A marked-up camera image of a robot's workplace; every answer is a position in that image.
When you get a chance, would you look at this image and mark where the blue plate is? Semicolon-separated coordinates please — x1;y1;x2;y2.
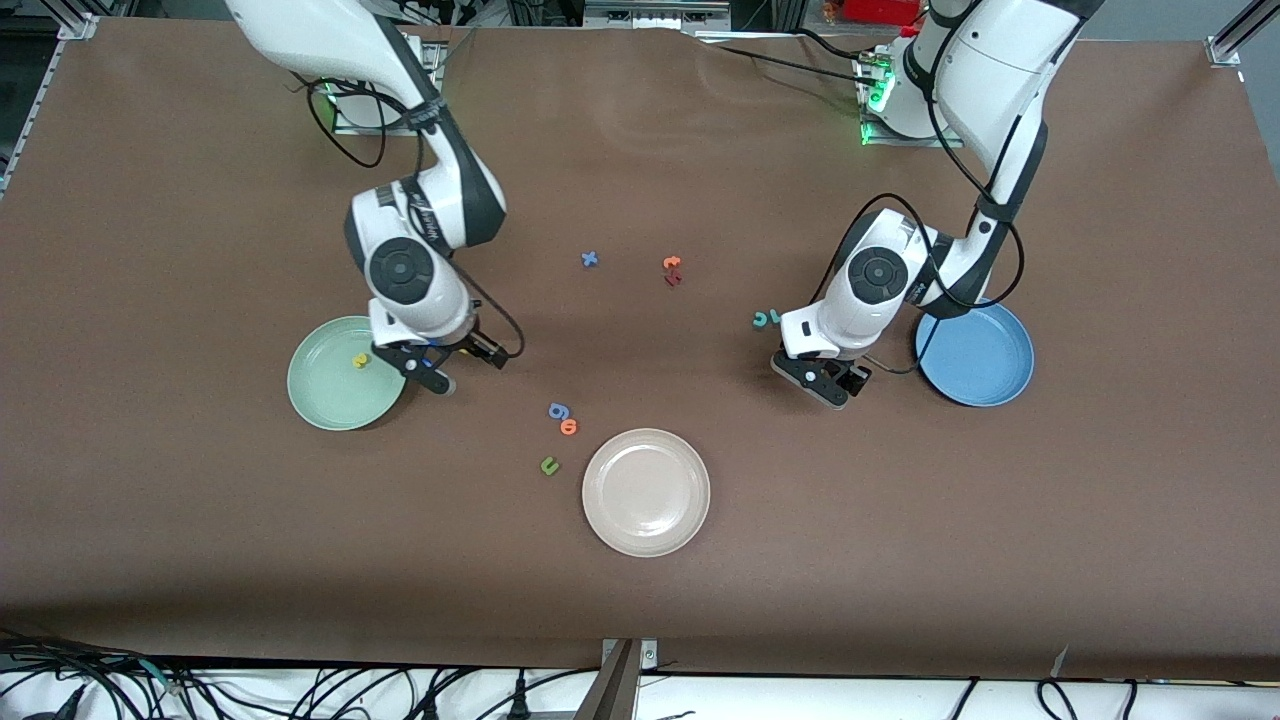
914;298;1036;408

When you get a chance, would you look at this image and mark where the light green plate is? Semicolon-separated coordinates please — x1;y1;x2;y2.
286;315;410;432

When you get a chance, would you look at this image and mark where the brown table cover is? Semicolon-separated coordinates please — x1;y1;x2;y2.
0;15;1280;683

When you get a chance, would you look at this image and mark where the beige plate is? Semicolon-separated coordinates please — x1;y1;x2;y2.
581;427;712;558

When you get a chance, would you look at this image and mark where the dark metal beam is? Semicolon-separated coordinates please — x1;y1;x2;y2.
573;640;641;720

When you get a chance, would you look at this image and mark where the red box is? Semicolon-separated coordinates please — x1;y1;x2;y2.
843;0;926;26

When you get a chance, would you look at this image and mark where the grey power strip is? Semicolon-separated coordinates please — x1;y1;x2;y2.
583;0;733;31

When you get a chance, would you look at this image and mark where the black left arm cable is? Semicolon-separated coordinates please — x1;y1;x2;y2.
815;60;1027;377

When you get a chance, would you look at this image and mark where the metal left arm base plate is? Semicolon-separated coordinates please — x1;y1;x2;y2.
858;50;967;150

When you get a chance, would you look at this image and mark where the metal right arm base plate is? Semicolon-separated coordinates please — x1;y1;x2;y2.
332;40;446;136

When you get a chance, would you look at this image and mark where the black cable to arm base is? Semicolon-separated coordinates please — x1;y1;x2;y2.
695;28;883;87

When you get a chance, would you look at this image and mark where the grey metal clamp bracket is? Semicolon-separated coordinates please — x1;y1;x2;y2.
601;638;660;672

